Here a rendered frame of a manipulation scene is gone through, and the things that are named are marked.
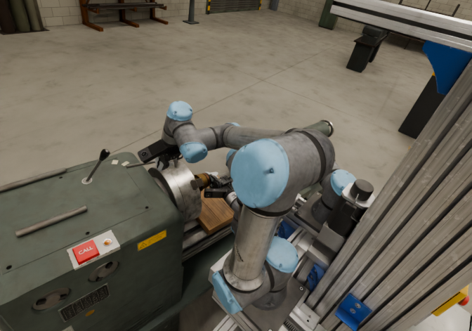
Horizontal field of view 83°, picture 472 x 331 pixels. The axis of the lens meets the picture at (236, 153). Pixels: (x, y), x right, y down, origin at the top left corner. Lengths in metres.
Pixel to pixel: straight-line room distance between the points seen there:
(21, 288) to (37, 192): 0.37
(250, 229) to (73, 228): 0.66
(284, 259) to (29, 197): 0.91
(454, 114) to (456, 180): 0.14
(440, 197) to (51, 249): 1.05
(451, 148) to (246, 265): 0.50
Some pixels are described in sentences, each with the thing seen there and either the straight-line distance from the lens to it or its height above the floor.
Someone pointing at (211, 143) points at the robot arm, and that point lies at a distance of 0.84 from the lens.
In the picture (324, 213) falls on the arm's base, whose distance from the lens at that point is 1.27.
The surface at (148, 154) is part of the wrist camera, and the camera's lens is 0.98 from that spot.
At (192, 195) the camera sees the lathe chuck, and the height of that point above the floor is 1.17.
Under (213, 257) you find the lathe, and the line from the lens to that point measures 1.79.
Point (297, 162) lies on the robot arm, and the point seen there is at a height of 1.79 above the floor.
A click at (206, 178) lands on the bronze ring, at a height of 1.11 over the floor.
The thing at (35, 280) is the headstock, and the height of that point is 1.26.
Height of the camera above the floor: 2.06
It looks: 36 degrees down
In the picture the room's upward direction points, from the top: 11 degrees clockwise
